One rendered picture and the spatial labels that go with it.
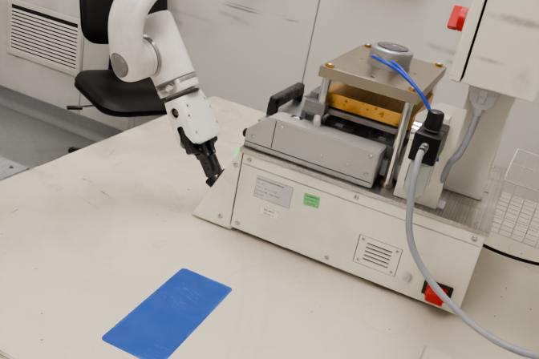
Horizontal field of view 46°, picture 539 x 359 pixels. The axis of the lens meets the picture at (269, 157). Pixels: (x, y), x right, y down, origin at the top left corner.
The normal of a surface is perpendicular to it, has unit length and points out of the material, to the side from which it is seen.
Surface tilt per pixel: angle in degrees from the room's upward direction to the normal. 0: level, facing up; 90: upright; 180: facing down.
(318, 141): 90
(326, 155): 90
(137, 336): 0
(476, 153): 90
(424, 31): 90
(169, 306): 0
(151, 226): 0
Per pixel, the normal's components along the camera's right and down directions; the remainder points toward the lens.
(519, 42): -0.40, 0.29
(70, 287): 0.18, -0.90
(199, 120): 0.84, -0.26
